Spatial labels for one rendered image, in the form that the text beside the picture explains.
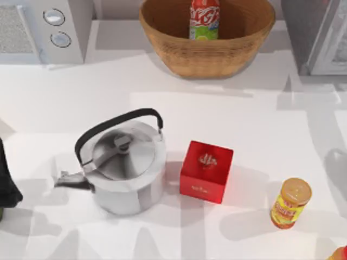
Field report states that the red box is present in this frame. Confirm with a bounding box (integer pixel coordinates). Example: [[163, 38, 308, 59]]
[[179, 140, 234, 204]]

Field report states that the brown wicker basket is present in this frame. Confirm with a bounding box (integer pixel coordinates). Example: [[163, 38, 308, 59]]
[[138, 0, 277, 80]]

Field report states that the red and green bottle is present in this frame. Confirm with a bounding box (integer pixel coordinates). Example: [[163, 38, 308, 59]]
[[189, 0, 221, 41]]

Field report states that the yellow and orange can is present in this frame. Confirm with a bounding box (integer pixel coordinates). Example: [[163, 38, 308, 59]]
[[269, 177, 313, 230]]

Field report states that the round microwave knob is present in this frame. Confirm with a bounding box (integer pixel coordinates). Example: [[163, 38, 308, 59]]
[[43, 8, 66, 27], [50, 31, 72, 48]]

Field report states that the grey cabinet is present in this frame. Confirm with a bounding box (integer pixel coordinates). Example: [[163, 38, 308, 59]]
[[280, 0, 347, 76]]

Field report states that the pale microwave oven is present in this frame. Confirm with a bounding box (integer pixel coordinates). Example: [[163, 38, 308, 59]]
[[0, 0, 96, 65]]

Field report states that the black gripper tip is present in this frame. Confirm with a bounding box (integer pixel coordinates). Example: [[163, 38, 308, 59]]
[[0, 138, 24, 209]]

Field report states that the yellow and red item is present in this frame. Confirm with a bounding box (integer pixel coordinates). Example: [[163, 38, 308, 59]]
[[326, 245, 347, 260]]

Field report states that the silver kettle with black handle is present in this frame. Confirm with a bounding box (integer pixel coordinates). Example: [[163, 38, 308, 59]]
[[54, 108, 167, 216]]

